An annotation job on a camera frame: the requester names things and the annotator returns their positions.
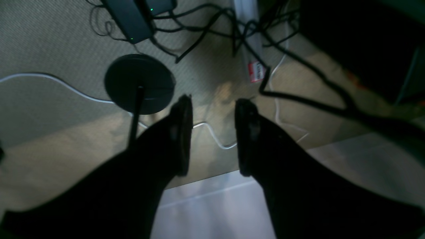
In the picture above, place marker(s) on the white power strip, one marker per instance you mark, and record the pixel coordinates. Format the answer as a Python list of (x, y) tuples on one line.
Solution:
[(246, 11)]

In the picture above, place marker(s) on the black round stand base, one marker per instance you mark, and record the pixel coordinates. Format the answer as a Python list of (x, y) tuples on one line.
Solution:
[(128, 73)]

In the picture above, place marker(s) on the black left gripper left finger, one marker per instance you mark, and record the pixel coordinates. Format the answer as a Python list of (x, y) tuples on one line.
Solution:
[(119, 199)]

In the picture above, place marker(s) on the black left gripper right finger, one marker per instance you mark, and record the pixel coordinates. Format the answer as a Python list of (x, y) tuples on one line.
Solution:
[(305, 199)]

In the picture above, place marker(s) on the black power adapter brick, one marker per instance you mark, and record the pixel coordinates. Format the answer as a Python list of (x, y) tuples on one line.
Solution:
[(132, 17)]

